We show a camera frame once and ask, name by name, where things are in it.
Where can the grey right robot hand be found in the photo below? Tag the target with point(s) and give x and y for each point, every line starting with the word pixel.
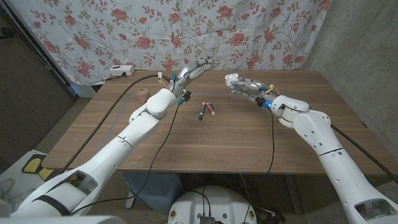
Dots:
pixel 253 88

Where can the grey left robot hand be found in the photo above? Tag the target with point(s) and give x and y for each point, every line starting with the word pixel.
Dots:
pixel 192 72

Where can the white AirPods case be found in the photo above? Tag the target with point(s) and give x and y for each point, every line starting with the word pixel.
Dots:
pixel 231 79

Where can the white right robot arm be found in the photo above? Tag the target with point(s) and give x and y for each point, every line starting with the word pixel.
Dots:
pixel 335 161

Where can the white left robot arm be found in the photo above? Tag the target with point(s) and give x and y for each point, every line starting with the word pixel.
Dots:
pixel 109 155

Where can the tan thread spool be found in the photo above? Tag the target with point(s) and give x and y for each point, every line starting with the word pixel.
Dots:
pixel 143 93

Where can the blue marker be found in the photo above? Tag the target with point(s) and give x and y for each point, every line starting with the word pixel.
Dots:
pixel 212 105

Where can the green dry-erase marker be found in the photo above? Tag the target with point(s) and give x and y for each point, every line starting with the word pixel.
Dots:
pixel 202 111

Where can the red Expo marker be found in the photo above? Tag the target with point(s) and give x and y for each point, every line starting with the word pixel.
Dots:
pixel 210 108

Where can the floral backdrop cloth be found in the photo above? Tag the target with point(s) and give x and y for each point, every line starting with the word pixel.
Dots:
pixel 186 31

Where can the white power strip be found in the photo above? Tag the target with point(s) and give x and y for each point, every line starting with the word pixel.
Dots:
pixel 122 70

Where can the grey table leg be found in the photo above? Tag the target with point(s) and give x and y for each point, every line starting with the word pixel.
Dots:
pixel 293 194

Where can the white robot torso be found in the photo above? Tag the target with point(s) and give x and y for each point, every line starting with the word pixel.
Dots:
pixel 217 205

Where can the blue-grey bin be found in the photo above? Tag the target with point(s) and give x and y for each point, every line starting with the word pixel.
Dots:
pixel 155 189

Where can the black power adapter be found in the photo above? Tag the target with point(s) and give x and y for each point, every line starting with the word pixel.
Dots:
pixel 275 217

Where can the white table leg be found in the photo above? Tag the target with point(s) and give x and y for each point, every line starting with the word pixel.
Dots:
pixel 130 199

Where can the white yellow black floor mat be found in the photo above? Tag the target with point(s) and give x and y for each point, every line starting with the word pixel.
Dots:
pixel 32 165

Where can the white grey shoe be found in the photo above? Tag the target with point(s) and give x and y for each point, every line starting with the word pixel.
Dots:
pixel 6 185
pixel 23 194

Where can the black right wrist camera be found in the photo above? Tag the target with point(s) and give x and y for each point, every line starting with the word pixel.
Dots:
pixel 259 101

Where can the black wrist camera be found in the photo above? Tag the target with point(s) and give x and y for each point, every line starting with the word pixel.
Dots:
pixel 186 96
pixel 259 101

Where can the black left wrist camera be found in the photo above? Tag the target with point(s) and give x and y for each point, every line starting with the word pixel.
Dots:
pixel 186 96

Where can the black frame bar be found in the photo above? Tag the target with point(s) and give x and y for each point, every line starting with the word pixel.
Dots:
pixel 35 49

